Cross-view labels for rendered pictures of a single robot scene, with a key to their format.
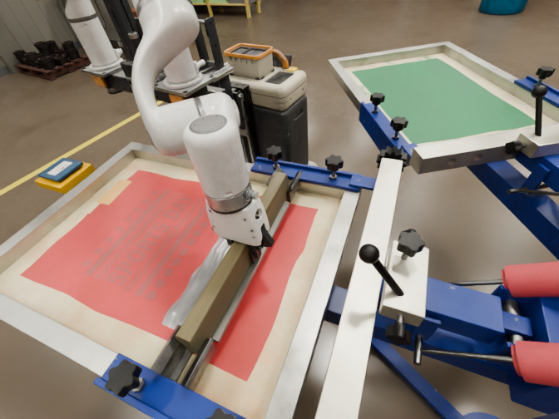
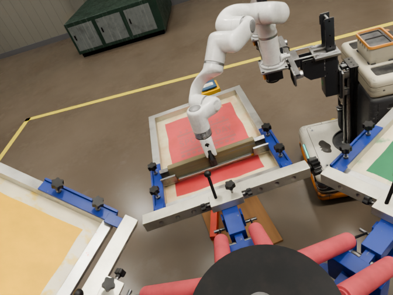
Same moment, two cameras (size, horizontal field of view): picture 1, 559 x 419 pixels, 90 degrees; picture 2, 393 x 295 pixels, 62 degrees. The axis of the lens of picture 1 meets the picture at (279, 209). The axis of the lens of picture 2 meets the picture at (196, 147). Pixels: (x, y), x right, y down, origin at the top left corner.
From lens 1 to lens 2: 1.08 m
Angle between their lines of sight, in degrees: 48
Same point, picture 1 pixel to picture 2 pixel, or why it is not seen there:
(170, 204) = (221, 126)
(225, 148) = (192, 117)
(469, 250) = not seen: outside the picture
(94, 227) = not seen: hidden behind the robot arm
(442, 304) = (227, 215)
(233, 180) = (196, 128)
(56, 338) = (154, 149)
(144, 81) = (193, 86)
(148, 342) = not seen: hidden behind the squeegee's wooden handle
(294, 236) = (240, 170)
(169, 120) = (193, 100)
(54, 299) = (164, 139)
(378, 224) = (252, 182)
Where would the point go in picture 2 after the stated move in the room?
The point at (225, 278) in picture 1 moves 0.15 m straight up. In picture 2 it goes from (191, 160) to (181, 134)
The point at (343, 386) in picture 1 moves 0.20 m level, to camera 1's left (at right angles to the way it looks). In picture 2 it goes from (181, 206) to (156, 184)
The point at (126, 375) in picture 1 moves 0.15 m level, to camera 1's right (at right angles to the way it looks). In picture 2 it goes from (152, 165) to (169, 179)
